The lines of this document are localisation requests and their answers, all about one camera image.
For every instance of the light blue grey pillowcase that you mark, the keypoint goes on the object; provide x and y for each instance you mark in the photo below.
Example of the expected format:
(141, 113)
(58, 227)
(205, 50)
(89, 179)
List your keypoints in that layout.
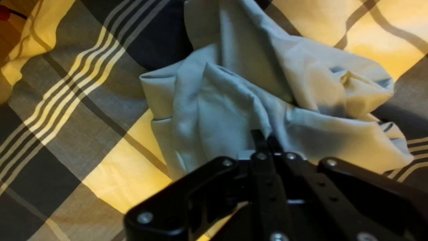
(246, 74)

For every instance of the yellow grey plaid comforter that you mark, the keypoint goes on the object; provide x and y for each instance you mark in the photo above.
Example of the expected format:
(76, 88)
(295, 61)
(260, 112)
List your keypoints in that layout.
(77, 143)

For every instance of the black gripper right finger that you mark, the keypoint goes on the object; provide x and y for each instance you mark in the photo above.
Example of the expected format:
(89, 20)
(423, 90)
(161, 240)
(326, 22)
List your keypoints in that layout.
(397, 207)

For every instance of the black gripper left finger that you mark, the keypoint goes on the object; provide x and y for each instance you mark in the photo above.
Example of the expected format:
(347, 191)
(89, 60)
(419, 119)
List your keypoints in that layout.
(189, 207)

